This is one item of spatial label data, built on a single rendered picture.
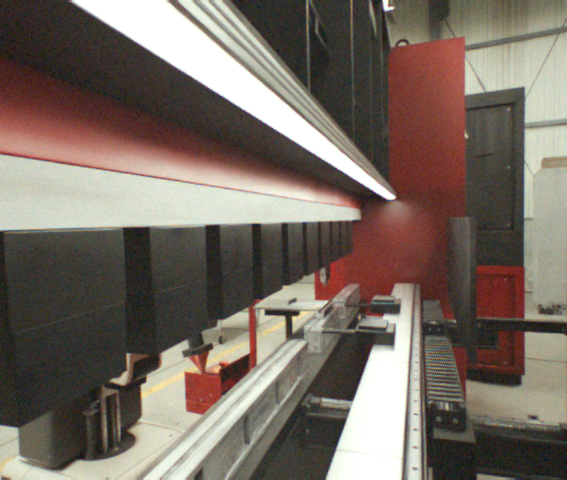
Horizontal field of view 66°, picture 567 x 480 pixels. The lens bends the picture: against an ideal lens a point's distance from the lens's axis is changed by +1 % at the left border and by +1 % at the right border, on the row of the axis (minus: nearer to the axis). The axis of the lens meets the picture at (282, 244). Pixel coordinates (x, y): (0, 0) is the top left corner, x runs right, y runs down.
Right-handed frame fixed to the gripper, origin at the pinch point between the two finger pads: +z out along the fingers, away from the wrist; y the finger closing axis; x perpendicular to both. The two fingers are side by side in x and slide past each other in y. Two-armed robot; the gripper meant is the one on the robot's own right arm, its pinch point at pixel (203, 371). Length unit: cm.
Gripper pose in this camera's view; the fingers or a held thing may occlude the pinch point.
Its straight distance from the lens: 169.4
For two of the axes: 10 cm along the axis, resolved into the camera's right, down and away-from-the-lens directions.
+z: 2.6, 9.6, -0.7
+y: 8.5, -2.6, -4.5
